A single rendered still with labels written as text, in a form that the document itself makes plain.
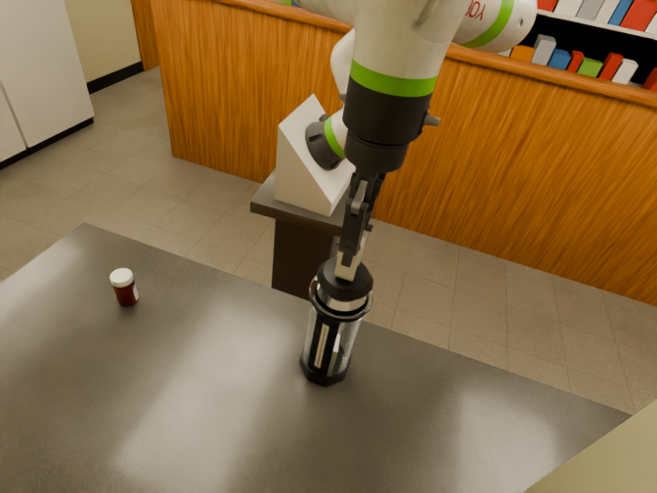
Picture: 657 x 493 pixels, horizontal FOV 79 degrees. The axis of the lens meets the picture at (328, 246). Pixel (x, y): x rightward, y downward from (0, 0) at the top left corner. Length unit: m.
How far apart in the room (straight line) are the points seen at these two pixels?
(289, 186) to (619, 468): 0.94
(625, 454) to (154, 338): 0.76
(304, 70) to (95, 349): 1.96
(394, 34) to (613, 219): 2.45
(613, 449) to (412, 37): 0.46
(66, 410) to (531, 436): 0.84
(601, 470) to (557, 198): 2.17
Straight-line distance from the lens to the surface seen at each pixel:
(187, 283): 0.97
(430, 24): 0.41
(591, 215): 2.73
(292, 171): 1.14
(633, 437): 0.53
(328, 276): 0.61
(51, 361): 0.92
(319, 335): 0.69
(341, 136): 1.11
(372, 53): 0.42
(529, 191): 2.59
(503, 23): 0.78
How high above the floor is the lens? 1.65
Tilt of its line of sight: 42 degrees down
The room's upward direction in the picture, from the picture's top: 11 degrees clockwise
